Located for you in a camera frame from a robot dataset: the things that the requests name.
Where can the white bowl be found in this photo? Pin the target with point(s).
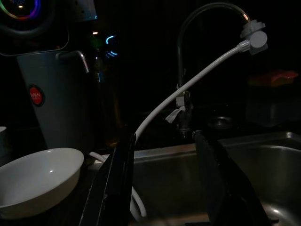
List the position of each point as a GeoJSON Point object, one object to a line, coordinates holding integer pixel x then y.
{"type": "Point", "coordinates": [40, 179]}

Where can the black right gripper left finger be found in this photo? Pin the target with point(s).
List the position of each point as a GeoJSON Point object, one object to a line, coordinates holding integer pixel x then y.
{"type": "Point", "coordinates": [113, 188]}

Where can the stainless steel sink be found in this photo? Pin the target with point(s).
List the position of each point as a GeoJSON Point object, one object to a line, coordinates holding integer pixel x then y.
{"type": "Point", "coordinates": [169, 179]}

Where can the grey jug with red logo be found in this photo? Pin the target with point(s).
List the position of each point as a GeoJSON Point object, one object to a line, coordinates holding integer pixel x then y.
{"type": "Point", "coordinates": [61, 106]}

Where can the round metal counter cap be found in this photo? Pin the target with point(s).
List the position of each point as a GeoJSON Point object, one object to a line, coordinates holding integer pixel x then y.
{"type": "Point", "coordinates": [218, 120]}

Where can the metal gooseneck faucet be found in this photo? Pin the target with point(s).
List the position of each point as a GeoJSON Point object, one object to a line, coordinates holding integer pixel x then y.
{"type": "Point", "coordinates": [182, 58]}

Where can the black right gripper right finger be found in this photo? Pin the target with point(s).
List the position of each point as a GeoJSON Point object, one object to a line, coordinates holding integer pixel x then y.
{"type": "Point", "coordinates": [225, 188]}

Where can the glass oil bottle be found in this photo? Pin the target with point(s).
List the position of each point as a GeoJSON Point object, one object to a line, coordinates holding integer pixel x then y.
{"type": "Point", "coordinates": [108, 106]}

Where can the clear plastic sponge box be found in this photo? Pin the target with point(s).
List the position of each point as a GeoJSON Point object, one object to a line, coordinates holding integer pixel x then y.
{"type": "Point", "coordinates": [272, 106]}

